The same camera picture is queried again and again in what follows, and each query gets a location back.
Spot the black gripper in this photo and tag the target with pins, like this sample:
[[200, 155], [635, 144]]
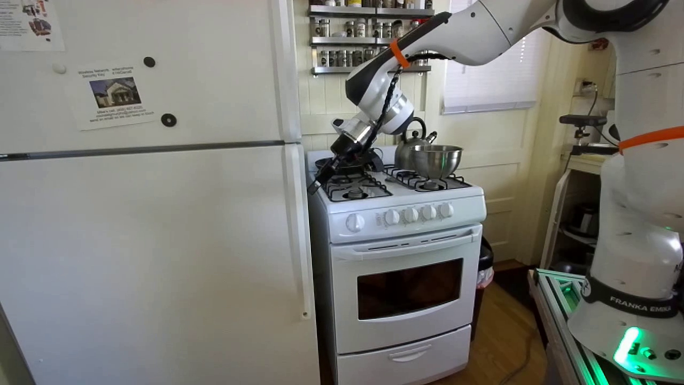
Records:
[[353, 137]]

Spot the white bottom fridge door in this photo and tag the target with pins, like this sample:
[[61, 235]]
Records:
[[163, 267]]

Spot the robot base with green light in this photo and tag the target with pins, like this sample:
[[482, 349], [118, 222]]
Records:
[[629, 310]]

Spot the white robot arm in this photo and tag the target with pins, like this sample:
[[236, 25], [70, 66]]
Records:
[[647, 37]]

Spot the black frying pan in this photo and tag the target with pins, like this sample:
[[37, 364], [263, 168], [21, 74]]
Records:
[[348, 164]]

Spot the white gas stove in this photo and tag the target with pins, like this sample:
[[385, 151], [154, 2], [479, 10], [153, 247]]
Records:
[[396, 262]]

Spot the steel mixing bowl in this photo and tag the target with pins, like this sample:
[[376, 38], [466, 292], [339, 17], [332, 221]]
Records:
[[440, 161]]

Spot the black round magnet lower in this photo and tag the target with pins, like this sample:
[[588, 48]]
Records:
[[168, 120]]

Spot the black round magnet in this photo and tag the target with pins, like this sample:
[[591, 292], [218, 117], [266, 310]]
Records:
[[151, 62], [168, 120]]

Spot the black trash bin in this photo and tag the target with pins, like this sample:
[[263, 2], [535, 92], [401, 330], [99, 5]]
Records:
[[483, 279]]

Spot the white window blind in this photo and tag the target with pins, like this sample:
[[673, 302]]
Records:
[[505, 84]]

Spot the black round magnet upper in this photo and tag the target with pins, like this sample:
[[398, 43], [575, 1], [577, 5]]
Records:
[[151, 62]]

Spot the house photo flyer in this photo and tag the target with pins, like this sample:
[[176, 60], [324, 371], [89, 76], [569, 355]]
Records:
[[107, 96]]

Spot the white side shelf unit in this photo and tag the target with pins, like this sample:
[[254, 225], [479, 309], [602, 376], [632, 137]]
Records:
[[573, 221]]

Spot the paper note top left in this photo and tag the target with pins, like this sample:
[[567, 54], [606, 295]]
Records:
[[30, 25]]

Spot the steel kettle black handle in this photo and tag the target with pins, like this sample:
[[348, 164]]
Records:
[[411, 141]]

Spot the wall spice rack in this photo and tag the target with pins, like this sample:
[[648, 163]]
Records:
[[348, 33]]

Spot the black camera on stand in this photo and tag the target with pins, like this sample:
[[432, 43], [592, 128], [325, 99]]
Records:
[[588, 120]]

